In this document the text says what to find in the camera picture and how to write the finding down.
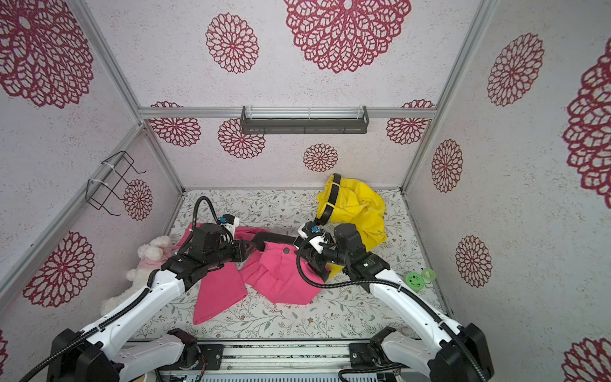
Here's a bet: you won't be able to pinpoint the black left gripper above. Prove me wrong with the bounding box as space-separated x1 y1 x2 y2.
205 237 256 269

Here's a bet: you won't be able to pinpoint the pink trousers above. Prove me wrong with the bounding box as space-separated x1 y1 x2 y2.
193 243 321 325

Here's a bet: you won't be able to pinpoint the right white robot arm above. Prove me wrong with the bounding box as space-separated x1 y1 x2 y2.
297 222 494 381

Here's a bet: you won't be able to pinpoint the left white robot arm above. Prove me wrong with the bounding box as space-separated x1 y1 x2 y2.
47 223 256 381

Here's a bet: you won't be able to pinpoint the yellow trousers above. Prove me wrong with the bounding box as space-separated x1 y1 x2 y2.
317 177 388 251

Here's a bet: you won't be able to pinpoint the green plastic toy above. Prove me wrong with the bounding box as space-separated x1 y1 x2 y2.
404 268 437 291

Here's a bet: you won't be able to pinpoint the white plush toy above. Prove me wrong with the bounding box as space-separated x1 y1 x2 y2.
100 236 173 316

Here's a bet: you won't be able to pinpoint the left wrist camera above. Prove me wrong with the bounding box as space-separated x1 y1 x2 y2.
219 214 240 235

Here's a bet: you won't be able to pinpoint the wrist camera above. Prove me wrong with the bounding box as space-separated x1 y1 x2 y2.
295 222 334 254
219 214 240 235

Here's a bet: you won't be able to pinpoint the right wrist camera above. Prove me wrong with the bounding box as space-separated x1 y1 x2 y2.
295 222 334 254

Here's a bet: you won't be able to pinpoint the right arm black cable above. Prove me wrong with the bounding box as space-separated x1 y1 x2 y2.
295 233 488 382

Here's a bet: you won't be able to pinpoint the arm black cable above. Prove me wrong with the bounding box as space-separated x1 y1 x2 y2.
18 196 235 382
295 233 488 382

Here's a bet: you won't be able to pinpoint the metal base rail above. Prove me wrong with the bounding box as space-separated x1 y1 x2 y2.
111 340 483 382

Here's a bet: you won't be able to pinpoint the black wall shelf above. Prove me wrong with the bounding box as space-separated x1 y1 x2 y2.
240 106 370 135

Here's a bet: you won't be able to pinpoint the black wire wall rack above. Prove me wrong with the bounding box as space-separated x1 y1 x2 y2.
84 151 146 217

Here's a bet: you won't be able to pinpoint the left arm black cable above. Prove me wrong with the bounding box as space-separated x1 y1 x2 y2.
18 196 235 382

